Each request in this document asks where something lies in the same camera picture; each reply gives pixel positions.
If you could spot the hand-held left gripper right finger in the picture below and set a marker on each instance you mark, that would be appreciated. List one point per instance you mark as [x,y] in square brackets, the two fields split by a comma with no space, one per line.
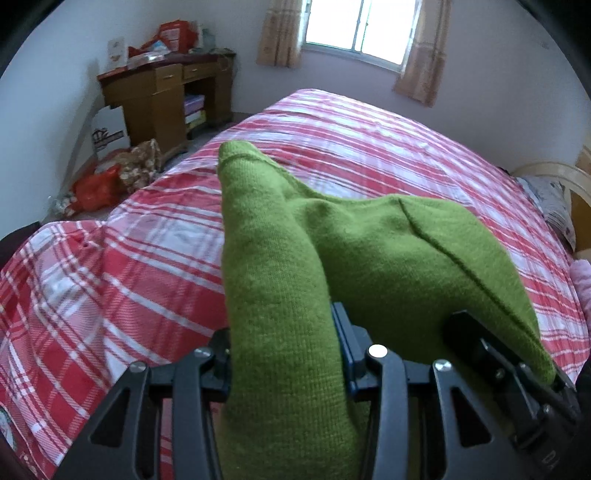
[344,334]

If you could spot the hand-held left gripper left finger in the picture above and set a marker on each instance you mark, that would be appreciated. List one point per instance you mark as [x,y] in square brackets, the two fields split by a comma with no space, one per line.
[217,369]

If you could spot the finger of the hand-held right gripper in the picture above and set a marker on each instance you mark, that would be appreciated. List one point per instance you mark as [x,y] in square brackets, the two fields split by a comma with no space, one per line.
[480,346]

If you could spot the green striped knit sweater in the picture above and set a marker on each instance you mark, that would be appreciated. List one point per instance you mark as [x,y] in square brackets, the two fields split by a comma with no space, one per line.
[277,300]

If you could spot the pink cloth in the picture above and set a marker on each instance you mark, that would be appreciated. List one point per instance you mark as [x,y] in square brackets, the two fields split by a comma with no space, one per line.
[582,288]

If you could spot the red plaid bed sheet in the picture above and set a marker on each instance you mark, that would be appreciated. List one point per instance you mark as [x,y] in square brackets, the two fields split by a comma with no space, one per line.
[138,258]

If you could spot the grey patterned pillow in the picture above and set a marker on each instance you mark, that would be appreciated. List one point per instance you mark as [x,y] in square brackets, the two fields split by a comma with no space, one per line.
[551,207]

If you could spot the light wooden headboard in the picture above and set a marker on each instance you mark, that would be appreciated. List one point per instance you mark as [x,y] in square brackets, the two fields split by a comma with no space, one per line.
[579,184]

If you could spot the orange-red plastic bag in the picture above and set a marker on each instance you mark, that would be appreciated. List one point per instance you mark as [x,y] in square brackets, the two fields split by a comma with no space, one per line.
[97,189]

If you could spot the brown floral bag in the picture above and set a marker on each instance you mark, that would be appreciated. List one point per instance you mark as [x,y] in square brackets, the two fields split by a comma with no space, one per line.
[138,164]

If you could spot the white cardboard box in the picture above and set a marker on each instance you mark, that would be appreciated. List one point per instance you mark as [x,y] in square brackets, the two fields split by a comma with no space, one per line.
[108,134]

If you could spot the stack of boxes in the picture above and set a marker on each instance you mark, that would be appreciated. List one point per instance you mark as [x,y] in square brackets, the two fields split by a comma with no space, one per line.
[195,110]

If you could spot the brown wooden desk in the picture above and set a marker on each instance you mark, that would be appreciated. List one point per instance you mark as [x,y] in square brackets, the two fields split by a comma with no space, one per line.
[152,101]

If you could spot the beige curtain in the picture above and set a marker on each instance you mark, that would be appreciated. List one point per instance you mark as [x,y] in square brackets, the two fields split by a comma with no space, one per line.
[279,34]
[425,60]

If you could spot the window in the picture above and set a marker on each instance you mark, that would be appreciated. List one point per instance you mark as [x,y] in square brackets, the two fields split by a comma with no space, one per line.
[360,27]

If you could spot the white printed card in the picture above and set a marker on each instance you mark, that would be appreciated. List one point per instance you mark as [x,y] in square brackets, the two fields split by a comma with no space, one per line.
[117,54]

